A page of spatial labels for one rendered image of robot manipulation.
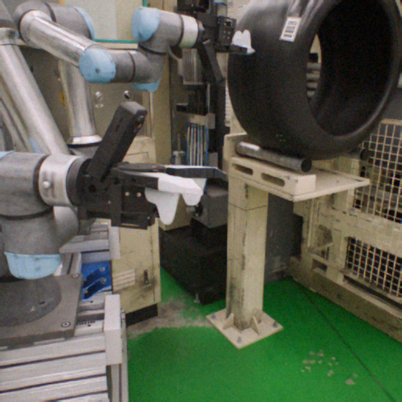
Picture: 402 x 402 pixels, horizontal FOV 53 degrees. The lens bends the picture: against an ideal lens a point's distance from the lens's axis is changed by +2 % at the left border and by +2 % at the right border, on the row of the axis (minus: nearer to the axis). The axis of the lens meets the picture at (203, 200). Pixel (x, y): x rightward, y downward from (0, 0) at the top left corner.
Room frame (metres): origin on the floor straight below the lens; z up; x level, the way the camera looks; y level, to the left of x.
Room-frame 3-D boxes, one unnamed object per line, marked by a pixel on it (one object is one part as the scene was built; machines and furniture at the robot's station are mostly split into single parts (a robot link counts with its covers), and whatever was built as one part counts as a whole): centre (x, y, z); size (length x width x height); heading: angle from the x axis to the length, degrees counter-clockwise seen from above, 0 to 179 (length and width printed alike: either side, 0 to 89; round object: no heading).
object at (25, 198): (0.58, 0.27, 1.04); 0.11 x 0.08 x 0.09; 76
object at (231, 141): (1.60, -0.26, 0.90); 0.40 x 0.03 x 0.10; 122
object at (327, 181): (1.45, -0.35, 0.80); 0.37 x 0.36 x 0.02; 122
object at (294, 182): (1.37, -0.23, 0.84); 0.36 x 0.09 x 0.06; 32
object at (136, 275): (1.73, 0.55, 0.63); 0.56 x 0.41 x 1.27; 122
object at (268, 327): (1.65, -0.20, 0.02); 0.27 x 0.27 x 0.04; 32
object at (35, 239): (0.59, 0.26, 0.94); 0.11 x 0.08 x 0.11; 166
